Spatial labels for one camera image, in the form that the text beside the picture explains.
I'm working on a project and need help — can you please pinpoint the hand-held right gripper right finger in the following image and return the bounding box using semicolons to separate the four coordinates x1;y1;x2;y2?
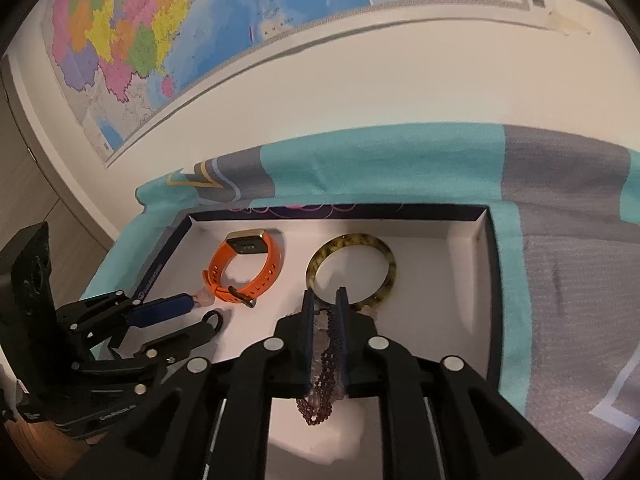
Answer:
334;287;583;480

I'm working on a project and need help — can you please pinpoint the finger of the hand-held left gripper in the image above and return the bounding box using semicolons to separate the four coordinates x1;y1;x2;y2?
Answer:
75;316;222;377
56;290;196;334

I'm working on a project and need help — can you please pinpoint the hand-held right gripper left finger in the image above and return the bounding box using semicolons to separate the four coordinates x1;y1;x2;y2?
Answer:
70;290;317;480

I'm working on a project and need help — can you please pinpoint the clear crystal bead bracelet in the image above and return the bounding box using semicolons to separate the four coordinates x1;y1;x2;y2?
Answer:
307;305;381;403

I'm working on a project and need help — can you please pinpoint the purple bead bracelet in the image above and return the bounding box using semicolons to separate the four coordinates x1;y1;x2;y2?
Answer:
296;305;337;427

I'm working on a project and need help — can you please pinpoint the tortoiseshell bangle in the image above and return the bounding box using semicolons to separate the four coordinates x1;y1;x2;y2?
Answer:
305;233;397;311

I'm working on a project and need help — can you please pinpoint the orange wrist watch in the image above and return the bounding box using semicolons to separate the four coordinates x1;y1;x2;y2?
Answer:
202;229;282;308

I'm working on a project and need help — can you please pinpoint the dark blue cardboard box tray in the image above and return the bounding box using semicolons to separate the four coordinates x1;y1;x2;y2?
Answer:
131;203;503;463

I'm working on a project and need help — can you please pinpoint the grey cabinet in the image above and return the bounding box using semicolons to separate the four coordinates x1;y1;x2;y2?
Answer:
0;55;121;301

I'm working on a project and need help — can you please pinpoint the teal grey printed blanket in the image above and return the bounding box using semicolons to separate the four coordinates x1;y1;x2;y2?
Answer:
80;122;640;436

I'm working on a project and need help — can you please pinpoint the clear tape strip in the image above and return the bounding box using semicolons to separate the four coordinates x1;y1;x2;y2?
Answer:
547;9;593;36

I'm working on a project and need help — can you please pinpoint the colourful wall map poster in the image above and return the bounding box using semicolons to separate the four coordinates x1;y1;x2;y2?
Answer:
47;0;533;168

